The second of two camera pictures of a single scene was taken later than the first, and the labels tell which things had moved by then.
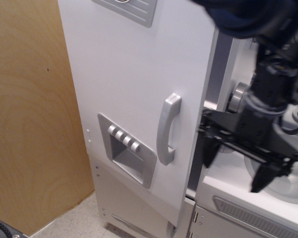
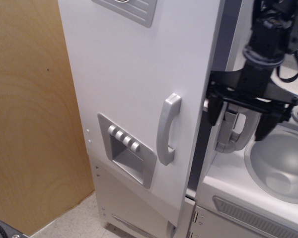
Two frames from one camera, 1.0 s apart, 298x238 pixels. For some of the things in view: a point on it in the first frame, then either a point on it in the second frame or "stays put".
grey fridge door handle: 171,108 stays put
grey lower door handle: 171,229 stays put
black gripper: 251,132 -> 251,87
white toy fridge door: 141,69 stays put
